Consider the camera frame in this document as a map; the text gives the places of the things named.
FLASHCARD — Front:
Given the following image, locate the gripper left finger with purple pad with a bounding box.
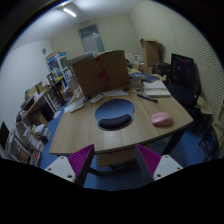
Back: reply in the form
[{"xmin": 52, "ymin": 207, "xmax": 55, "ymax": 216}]
[{"xmin": 46, "ymin": 144, "xmax": 94, "ymax": 186}]

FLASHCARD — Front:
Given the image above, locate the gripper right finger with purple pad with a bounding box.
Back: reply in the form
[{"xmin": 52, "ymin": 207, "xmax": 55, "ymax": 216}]
[{"xmin": 134, "ymin": 144, "xmax": 182, "ymax": 183}]

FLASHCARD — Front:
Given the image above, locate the pink computer mouse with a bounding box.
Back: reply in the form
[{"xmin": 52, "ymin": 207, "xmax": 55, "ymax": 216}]
[{"xmin": 151, "ymin": 112, "xmax": 173, "ymax": 126}]

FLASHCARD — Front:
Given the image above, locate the blue mouse pad wrist rest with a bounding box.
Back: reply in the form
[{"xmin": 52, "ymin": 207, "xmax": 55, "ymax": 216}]
[{"xmin": 95, "ymin": 99, "xmax": 135, "ymax": 131}]

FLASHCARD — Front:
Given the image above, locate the low shelf with books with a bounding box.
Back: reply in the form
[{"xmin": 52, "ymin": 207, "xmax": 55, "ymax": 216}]
[{"xmin": 6, "ymin": 89, "xmax": 57, "ymax": 166}]

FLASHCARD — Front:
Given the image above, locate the white keyboard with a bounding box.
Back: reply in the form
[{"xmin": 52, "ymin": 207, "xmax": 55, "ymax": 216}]
[{"xmin": 64, "ymin": 99, "xmax": 84, "ymax": 113}]

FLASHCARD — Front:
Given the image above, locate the black pen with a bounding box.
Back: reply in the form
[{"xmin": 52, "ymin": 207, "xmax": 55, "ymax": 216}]
[{"xmin": 137, "ymin": 94, "xmax": 158, "ymax": 103}]

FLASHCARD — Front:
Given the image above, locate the white remote control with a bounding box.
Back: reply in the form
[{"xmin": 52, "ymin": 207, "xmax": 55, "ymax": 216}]
[{"xmin": 90, "ymin": 92, "xmax": 105, "ymax": 104}]

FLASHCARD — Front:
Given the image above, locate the white book stack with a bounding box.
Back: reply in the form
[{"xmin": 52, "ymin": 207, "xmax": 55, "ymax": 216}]
[{"xmin": 143, "ymin": 80, "xmax": 170, "ymax": 97}]

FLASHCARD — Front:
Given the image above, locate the blue book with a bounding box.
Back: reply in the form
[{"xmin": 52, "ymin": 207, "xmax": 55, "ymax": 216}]
[{"xmin": 130, "ymin": 72, "xmax": 158, "ymax": 83}]

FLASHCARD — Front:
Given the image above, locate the black office chair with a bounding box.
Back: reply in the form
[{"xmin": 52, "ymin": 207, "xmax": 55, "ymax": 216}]
[{"xmin": 165, "ymin": 53, "xmax": 202, "ymax": 109}]

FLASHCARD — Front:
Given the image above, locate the white display cabinet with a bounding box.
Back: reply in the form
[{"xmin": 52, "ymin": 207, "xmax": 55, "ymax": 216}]
[{"xmin": 46, "ymin": 51, "xmax": 68, "ymax": 87}]

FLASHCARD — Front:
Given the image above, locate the large brown cardboard box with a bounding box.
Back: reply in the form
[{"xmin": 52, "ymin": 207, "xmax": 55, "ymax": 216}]
[{"xmin": 72, "ymin": 50, "xmax": 130, "ymax": 96}]

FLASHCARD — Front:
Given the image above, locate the tall cardboard box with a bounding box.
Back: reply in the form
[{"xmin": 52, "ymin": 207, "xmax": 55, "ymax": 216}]
[{"xmin": 140, "ymin": 39, "xmax": 159, "ymax": 73}]

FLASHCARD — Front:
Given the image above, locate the door with window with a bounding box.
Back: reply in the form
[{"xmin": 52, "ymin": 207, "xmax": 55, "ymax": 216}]
[{"xmin": 79, "ymin": 24, "xmax": 105, "ymax": 53}]

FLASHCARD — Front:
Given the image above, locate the ceiling light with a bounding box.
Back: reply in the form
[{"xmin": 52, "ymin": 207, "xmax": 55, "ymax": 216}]
[{"xmin": 63, "ymin": 8, "xmax": 77, "ymax": 18}]

